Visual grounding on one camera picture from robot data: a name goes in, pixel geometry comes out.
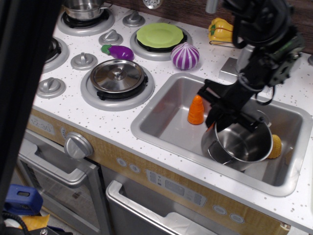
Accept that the yellow cloth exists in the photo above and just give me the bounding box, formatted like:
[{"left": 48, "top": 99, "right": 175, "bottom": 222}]
[{"left": 22, "top": 214, "right": 50, "bottom": 231}]

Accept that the silver oven knob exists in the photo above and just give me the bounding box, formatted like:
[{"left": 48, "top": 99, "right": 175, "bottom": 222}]
[{"left": 64, "top": 132, "right": 94, "bottom": 160}]

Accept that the silver stove knob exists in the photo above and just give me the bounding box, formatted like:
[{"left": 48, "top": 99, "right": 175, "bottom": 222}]
[
  {"left": 122, "top": 11, "right": 145, "bottom": 27},
  {"left": 36, "top": 77, "right": 66, "bottom": 99},
  {"left": 70, "top": 52, "right": 98, "bottom": 71},
  {"left": 98, "top": 29, "right": 123, "bottom": 46}
]

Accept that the stove burner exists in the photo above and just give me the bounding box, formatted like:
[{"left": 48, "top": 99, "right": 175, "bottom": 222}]
[
  {"left": 42, "top": 37, "right": 69, "bottom": 73},
  {"left": 130, "top": 30, "right": 178, "bottom": 61},
  {"left": 57, "top": 10, "right": 114, "bottom": 37},
  {"left": 80, "top": 67, "right": 155, "bottom": 112}
]

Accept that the back left stove burner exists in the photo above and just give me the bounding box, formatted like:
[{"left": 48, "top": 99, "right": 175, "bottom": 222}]
[{"left": 57, "top": 10, "right": 114, "bottom": 37}]

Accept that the purple toy eggplant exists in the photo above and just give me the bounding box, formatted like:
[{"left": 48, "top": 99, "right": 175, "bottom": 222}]
[{"left": 101, "top": 45, "right": 134, "bottom": 60}]

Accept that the purple striped toy onion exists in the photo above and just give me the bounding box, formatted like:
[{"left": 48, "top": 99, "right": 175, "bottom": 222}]
[{"left": 171, "top": 42, "right": 200, "bottom": 70}]

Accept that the silver oven door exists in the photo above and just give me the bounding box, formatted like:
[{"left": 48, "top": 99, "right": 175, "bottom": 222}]
[{"left": 17, "top": 130, "right": 112, "bottom": 235}]

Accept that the silver stove knob middle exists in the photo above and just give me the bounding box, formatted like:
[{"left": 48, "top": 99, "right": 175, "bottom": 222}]
[{"left": 98, "top": 29, "right": 123, "bottom": 46}]

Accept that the green toy plate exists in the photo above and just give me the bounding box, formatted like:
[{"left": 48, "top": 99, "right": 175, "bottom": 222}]
[{"left": 136, "top": 23, "right": 184, "bottom": 49}]

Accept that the yellow toy bell pepper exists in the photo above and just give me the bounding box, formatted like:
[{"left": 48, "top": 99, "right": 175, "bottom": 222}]
[{"left": 208, "top": 18, "right": 234, "bottom": 43}]

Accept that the silver sink basin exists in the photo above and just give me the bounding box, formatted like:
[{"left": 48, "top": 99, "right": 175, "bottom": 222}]
[{"left": 131, "top": 73, "right": 313, "bottom": 196}]

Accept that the front left stove burner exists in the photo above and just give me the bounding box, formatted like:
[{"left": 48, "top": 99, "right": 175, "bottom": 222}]
[{"left": 42, "top": 37, "right": 69, "bottom": 73}]

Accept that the silver wire handle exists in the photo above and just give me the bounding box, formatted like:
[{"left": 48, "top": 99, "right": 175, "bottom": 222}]
[{"left": 209, "top": 40, "right": 236, "bottom": 48}]

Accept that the yellow toy corn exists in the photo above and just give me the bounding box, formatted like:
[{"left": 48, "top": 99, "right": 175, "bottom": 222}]
[{"left": 267, "top": 135, "right": 282, "bottom": 159}]

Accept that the silver stove knob front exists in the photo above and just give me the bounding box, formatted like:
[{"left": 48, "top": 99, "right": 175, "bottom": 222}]
[{"left": 36, "top": 77, "right": 66, "bottom": 99}]

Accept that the silver dishwasher door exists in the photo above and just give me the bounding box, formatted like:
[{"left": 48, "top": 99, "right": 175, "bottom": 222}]
[{"left": 106, "top": 180, "right": 234, "bottom": 235}]

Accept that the black foreground frame bar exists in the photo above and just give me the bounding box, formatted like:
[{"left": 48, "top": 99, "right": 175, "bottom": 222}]
[{"left": 0, "top": 0, "right": 65, "bottom": 213}]

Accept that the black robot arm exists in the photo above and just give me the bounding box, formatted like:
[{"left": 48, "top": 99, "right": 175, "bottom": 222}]
[{"left": 198, "top": 0, "right": 305, "bottom": 132}]

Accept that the small steel pot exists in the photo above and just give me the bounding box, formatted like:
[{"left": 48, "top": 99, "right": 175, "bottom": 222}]
[{"left": 62, "top": 0, "right": 112, "bottom": 21}]

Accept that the front right stove burner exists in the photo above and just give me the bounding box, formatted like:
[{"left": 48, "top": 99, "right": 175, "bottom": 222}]
[{"left": 80, "top": 67, "right": 155, "bottom": 112}]

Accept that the orange toy carrot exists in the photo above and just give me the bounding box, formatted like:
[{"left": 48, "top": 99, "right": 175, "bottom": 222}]
[{"left": 187, "top": 95, "right": 204, "bottom": 125}]

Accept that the back right stove burner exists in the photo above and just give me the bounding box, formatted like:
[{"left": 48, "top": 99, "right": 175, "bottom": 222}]
[{"left": 130, "top": 30, "right": 178, "bottom": 61}]

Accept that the silver stove knob back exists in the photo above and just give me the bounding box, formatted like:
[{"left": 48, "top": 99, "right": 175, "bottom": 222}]
[{"left": 122, "top": 11, "right": 145, "bottom": 27}]

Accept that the blue clamp tool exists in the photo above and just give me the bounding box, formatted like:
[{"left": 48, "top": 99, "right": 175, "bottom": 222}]
[{"left": 3, "top": 184, "right": 43, "bottom": 215}]

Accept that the stainless steel pot lid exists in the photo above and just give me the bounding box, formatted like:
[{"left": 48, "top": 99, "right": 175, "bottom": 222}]
[{"left": 89, "top": 59, "right": 145, "bottom": 94}]

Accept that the silver toy faucet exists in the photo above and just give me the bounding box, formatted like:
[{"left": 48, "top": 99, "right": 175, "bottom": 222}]
[{"left": 205, "top": 0, "right": 255, "bottom": 82}]

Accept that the silver strainer spoon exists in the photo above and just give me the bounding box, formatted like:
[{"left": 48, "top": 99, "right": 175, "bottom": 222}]
[{"left": 143, "top": 0, "right": 163, "bottom": 10}]

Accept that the silver stove knob left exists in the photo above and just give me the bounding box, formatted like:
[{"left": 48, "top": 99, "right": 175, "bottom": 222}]
[{"left": 70, "top": 52, "right": 98, "bottom": 71}]

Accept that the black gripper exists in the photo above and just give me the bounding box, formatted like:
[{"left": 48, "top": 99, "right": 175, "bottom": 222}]
[{"left": 198, "top": 78, "right": 265, "bottom": 132}]

